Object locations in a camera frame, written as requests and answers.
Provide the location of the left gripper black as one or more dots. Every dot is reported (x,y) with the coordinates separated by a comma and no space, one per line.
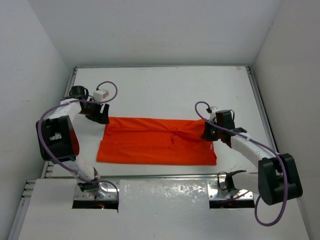
(100,114)

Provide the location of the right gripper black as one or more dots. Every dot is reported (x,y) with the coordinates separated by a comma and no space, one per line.
(206,136)

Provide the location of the orange t shirt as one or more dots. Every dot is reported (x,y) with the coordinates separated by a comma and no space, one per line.
(153,141)

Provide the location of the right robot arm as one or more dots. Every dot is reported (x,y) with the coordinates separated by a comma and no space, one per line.
(275,172)

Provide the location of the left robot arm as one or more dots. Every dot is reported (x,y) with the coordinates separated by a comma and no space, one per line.
(57,138)

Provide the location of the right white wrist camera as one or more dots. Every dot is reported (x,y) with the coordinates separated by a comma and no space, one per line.
(212,113)

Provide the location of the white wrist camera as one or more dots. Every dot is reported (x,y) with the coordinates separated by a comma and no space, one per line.
(100,95)
(212,113)

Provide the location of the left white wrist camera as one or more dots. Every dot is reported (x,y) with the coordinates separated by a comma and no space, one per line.
(100,95)

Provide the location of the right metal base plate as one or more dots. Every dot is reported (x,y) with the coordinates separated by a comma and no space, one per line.
(217,191)

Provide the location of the metal base plate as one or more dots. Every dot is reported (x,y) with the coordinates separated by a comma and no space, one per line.
(102,191)
(217,191)

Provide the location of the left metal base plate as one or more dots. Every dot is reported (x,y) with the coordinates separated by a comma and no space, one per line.
(102,191)

